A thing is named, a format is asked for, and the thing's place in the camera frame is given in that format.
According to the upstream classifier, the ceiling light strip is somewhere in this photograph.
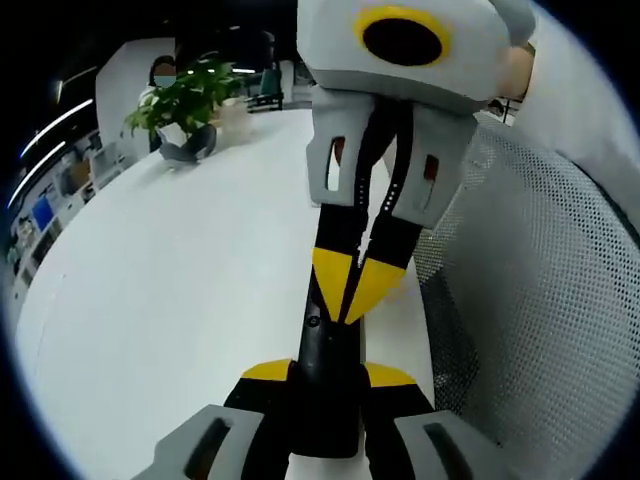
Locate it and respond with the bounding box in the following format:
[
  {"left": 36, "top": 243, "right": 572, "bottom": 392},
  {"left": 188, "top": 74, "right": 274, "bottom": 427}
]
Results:
[
  {"left": 7, "top": 139, "right": 69, "bottom": 209},
  {"left": 19, "top": 97, "right": 96, "bottom": 159}
]

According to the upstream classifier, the green chair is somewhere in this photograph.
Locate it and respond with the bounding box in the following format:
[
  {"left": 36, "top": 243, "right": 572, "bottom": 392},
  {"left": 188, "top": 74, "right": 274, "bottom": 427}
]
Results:
[{"left": 259, "top": 67, "right": 284, "bottom": 111}]

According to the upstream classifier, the white mesh chair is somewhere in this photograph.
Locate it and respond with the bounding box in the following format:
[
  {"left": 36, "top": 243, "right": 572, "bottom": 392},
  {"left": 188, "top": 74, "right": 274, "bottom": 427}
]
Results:
[{"left": 412, "top": 112, "right": 640, "bottom": 451}]

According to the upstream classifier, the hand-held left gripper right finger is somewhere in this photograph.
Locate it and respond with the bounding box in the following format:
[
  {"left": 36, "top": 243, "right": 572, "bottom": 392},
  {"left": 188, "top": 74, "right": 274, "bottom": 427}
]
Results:
[{"left": 360, "top": 362, "right": 506, "bottom": 480}]

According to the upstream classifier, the clear plastic bag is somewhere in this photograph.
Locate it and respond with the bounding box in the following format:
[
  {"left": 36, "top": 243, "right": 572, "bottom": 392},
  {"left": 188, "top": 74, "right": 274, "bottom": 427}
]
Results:
[{"left": 214, "top": 97, "right": 256, "bottom": 146}]

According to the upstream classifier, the display shelving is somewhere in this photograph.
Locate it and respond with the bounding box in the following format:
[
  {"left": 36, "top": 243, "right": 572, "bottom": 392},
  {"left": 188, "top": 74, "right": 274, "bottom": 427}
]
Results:
[{"left": 4, "top": 129, "right": 131, "bottom": 286}]

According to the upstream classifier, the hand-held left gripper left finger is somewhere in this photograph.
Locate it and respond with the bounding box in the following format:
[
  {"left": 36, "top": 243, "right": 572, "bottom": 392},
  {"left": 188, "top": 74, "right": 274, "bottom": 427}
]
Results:
[{"left": 154, "top": 357, "right": 297, "bottom": 480}]

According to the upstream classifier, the person's right hand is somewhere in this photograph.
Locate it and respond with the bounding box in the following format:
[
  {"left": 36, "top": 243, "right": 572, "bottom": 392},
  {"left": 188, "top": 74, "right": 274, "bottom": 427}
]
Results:
[{"left": 499, "top": 43, "right": 539, "bottom": 99}]

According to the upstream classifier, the blue box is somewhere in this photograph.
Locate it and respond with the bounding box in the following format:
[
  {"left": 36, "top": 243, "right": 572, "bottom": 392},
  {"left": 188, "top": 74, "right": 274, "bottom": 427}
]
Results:
[{"left": 30, "top": 197, "right": 56, "bottom": 231}]

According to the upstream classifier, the black remote control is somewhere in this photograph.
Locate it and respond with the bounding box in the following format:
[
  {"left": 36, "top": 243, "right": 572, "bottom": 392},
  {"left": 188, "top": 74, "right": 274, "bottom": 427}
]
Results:
[{"left": 285, "top": 269, "right": 372, "bottom": 459}]

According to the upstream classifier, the green potted plant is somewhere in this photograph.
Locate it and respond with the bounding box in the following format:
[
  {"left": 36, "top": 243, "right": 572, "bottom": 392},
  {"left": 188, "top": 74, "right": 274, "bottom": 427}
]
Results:
[{"left": 122, "top": 57, "right": 246, "bottom": 151}]

